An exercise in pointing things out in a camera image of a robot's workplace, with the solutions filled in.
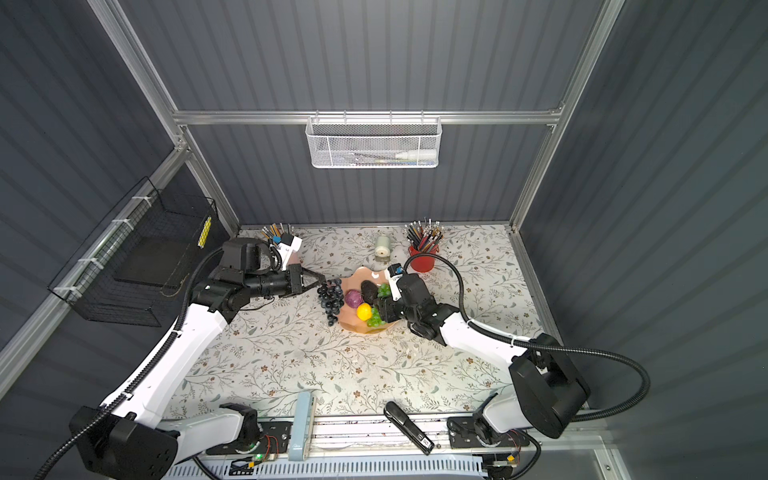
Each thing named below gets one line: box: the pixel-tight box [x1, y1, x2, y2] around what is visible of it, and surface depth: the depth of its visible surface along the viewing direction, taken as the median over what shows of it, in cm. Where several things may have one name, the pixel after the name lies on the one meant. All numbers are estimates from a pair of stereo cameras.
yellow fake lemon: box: [356, 302, 373, 321], surface depth 93 cm
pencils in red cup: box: [404, 217, 444, 252], surface depth 99 cm
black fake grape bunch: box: [316, 278, 345, 326], surface depth 77 cm
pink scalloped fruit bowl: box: [339, 266, 401, 334], surface depth 95 cm
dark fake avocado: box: [360, 280, 379, 305], surface depth 96 cm
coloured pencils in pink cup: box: [261, 222, 294, 244], surface depth 101 cm
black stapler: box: [383, 400, 435, 456], surface depth 73 cm
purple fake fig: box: [345, 289, 363, 309], surface depth 95 cm
